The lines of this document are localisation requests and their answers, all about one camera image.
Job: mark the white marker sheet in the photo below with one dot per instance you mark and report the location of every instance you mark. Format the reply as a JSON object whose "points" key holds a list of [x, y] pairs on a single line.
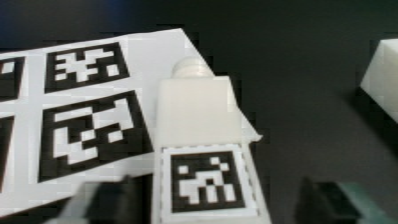
{"points": [[79, 99]]}

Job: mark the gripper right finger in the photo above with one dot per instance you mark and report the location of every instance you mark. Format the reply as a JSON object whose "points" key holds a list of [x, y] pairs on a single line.
{"points": [[335, 203]]}

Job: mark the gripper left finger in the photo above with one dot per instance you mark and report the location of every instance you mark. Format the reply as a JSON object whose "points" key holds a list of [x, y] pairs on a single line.
{"points": [[109, 203]]}

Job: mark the white desk leg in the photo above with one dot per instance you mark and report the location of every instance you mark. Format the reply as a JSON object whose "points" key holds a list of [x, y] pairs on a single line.
{"points": [[379, 83], [207, 189]]}

